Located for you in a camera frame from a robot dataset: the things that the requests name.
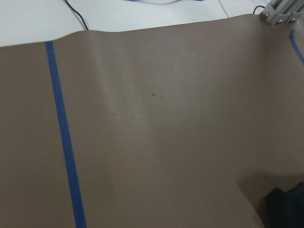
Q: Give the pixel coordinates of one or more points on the black graphic t-shirt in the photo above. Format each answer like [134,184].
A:
[286,209]

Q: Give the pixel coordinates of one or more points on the aluminium frame post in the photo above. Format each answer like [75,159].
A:
[282,11]

